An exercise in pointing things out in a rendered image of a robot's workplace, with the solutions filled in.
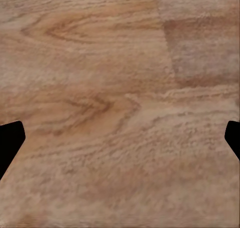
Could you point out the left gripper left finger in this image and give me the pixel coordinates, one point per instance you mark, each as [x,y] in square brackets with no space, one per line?
[12,136]

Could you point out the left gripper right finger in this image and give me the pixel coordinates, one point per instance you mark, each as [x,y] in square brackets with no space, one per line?
[232,136]

